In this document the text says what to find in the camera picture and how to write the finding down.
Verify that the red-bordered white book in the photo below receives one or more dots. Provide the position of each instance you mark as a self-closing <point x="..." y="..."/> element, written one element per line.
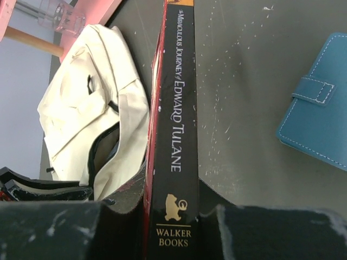
<point x="171" y="191"/>

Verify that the pink three-tier shelf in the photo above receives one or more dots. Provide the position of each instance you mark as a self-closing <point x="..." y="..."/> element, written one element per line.
<point x="96" y="12"/>

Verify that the cream canvas backpack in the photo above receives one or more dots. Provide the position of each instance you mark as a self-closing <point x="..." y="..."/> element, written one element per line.
<point x="95" y="113"/>

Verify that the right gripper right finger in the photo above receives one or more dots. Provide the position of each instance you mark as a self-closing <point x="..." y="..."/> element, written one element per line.
<point x="214" y="237"/>

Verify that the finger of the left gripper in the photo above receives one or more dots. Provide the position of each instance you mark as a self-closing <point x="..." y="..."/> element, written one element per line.
<point x="18" y="188"/>

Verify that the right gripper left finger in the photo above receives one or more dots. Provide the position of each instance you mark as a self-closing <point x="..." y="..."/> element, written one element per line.
<point x="127" y="230"/>

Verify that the clear glass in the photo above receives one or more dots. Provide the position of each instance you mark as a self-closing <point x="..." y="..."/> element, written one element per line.
<point x="61" y="17"/>

